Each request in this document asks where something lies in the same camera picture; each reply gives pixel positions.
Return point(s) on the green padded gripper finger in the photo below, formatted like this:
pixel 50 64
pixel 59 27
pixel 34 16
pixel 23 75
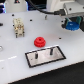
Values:
pixel 63 25

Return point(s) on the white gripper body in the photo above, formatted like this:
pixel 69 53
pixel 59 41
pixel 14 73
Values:
pixel 73 10

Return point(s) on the red gear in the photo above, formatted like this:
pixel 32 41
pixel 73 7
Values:
pixel 39 42

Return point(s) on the blue gear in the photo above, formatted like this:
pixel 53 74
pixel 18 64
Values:
pixel 72 26

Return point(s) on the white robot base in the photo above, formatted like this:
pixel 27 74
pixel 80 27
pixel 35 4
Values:
pixel 15 6

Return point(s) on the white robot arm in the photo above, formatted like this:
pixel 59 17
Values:
pixel 57 5

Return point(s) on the beige electrical connector block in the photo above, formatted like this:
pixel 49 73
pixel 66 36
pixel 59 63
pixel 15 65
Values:
pixel 18 27

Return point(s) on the black peg base plate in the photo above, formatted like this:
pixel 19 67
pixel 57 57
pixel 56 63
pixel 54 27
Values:
pixel 44 56

